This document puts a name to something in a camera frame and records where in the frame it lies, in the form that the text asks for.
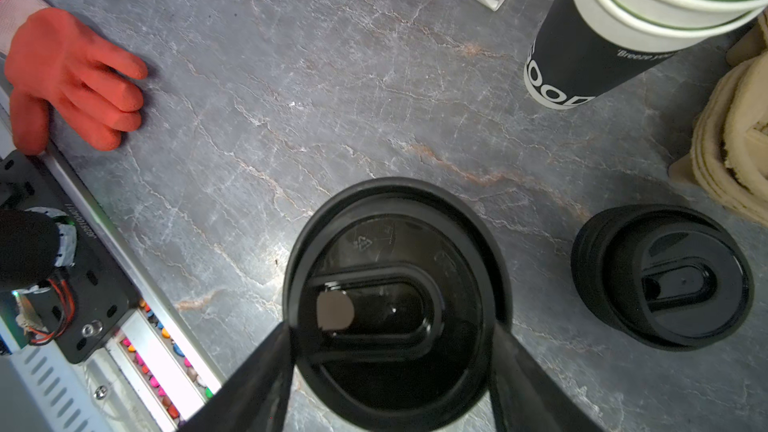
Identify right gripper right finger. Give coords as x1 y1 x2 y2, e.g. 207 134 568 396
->
488 323 601 432

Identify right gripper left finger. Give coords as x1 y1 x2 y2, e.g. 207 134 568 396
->
181 323 295 432

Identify black plastic cup lid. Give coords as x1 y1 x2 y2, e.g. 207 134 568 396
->
283 177 512 431

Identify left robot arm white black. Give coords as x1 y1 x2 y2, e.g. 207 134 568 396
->
1 210 60 292

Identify stack of paper coffee cups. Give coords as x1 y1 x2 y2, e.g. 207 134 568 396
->
523 0 767 110

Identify stack of black cup lids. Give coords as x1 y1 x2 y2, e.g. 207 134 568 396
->
570 204 754 351

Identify stack of pulp cup carriers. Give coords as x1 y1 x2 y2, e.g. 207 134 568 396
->
668 11 767 226

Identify red rubber glove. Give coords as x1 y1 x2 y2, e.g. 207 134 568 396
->
1 0 149 155

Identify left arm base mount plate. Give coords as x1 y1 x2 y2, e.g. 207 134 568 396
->
1 151 139 364

